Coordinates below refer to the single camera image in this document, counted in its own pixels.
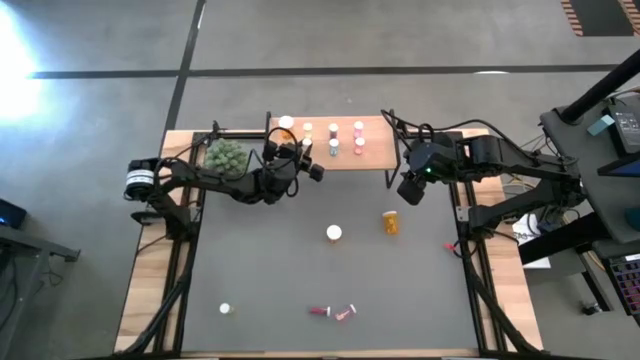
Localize wooden shelf black metal frame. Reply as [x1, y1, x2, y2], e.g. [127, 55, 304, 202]
[263, 108, 402, 190]

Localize black metal table frame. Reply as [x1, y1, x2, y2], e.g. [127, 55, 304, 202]
[112, 127, 544, 359]

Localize white paper sheet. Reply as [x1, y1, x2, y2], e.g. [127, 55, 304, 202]
[510, 222, 552, 271]

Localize small teal box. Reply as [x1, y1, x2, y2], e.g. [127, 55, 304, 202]
[585, 113, 616, 137]

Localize potted green succulent plant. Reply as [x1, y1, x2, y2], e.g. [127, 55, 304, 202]
[202, 138, 250, 177]

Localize wide pink pill bottle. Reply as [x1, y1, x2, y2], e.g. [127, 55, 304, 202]
[333, 303, 358, 323]

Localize grey table mat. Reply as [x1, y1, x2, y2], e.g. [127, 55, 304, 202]
[180, 138, 482, 352]

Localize black computer keyboard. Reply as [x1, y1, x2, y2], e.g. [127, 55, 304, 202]
[602, 252, 640, 316]

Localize black power adapter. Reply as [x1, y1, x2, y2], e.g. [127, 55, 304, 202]
[602, 97, 640, 156]

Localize black monitor pole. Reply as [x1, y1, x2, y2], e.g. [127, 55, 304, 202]
[558, 47, 640, 124]

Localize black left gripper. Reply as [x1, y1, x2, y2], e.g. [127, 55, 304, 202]
[263, 140, 325, 181]

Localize black device blue light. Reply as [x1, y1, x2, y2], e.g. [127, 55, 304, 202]
[0, 198, 27, 230]

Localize dark floor mat striped edge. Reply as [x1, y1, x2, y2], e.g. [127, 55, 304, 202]
[559, 0, 640, 38]

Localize grey side desk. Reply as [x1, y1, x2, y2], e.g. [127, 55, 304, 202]
[538, 84, 640, 246]

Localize black computer monitor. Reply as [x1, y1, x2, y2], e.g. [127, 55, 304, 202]
[597, 155, 640, 179]

